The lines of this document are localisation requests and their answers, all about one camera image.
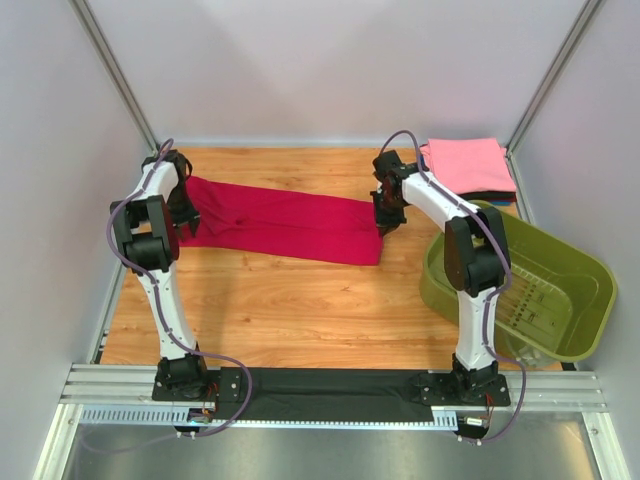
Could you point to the left aluminium frame post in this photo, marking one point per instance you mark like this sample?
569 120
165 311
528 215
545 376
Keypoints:
104 51

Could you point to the olive green plastic basket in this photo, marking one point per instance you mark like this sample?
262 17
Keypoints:
559 302

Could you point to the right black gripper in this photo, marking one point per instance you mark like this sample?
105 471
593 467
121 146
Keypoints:
388 217

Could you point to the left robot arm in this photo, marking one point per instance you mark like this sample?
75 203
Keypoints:
143 231

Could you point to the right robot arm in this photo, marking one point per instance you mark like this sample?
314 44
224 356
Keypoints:
476 261

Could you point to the aluminium frame post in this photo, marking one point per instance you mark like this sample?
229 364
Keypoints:
104 51
561 59

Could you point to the crimson red t shirt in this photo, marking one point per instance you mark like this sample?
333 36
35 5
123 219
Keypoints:
284 223

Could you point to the right aluminium frame post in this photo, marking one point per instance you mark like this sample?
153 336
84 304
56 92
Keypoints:
561 59

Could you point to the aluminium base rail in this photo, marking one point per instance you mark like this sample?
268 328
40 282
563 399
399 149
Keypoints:
123 395

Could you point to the pink folded t shirt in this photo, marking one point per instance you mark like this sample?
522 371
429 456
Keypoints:
469 166

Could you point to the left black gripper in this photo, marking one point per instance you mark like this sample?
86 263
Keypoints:
185 215

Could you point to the black folded t shirt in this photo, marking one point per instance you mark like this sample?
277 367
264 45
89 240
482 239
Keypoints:
489 195

